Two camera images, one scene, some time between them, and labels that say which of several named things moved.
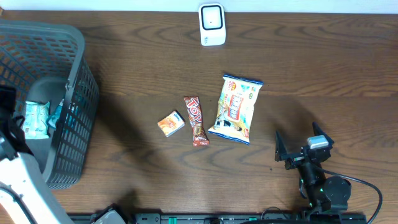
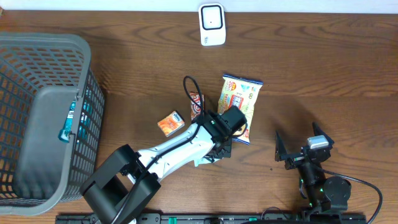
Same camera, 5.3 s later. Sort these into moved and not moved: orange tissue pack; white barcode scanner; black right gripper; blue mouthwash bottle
Moved: blue mouthwash bottle
Not moved: orange tissue pack; white barcode scanner; black right gripper
